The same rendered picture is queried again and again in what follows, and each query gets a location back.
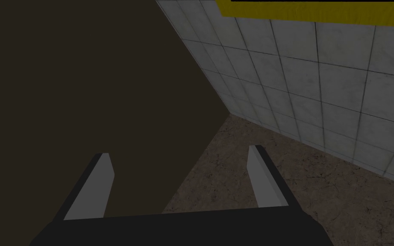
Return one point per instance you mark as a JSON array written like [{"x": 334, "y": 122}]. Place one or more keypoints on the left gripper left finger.
[{"x": 92, "y": 191}]

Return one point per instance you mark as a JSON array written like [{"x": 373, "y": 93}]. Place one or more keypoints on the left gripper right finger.
[{"x": 267, "y": 184}]

